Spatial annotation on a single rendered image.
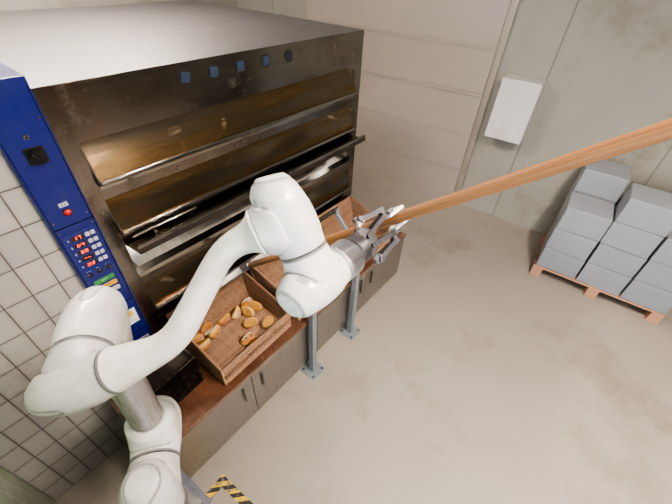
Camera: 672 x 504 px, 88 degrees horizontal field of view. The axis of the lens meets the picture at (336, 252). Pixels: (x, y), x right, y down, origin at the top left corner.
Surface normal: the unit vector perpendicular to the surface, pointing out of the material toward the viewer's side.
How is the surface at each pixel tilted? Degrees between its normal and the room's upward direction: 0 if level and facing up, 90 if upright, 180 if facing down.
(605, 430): 0
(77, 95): 90
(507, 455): 0
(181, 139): 70
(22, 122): 90
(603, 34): 90
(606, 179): 90
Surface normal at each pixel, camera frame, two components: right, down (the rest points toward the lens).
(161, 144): 0.74, 0.15
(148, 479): 0.06, -0.69
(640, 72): -0.58, 0.51
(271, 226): -0.01, 0.29
